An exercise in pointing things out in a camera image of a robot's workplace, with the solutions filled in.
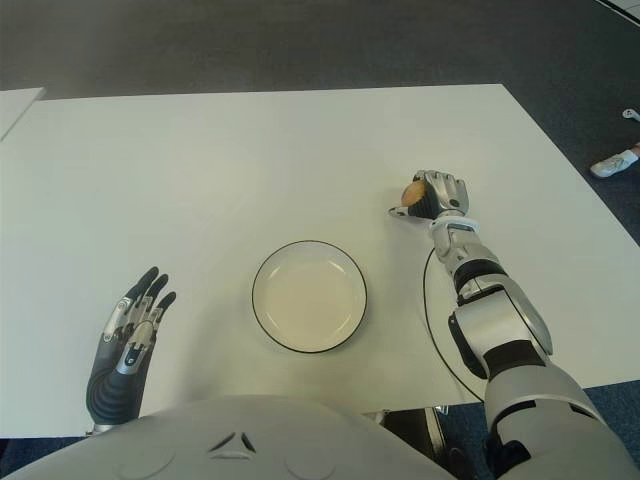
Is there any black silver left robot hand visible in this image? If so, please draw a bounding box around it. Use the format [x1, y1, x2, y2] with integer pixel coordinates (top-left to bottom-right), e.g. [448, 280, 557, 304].
[84, 267, 178, 429]

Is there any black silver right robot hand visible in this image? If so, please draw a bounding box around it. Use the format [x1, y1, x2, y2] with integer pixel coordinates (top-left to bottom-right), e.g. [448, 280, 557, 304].
[387, 169, 471, 221]

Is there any red yellow apple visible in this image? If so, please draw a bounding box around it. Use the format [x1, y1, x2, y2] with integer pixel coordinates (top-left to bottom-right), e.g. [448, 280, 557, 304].
[402, 180, 427, 209]

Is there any white plate with black rim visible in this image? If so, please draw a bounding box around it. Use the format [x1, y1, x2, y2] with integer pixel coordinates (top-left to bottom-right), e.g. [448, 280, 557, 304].
[251, 240, 369, 352]

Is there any grey robot torso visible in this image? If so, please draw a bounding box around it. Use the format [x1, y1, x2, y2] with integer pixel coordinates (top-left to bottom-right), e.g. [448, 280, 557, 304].
[0, 394, 469, 480]

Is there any white sneaker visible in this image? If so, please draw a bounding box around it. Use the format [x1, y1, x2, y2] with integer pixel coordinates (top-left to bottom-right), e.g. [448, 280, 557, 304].
[589, 149, 640, 179]

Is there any white side table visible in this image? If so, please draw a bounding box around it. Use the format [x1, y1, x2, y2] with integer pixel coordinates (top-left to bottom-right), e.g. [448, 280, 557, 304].
[0, 87, 46, 141]

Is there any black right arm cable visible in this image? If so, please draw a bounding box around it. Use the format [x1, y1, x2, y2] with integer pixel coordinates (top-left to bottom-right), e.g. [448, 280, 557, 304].
[422, 247, 486, 404]

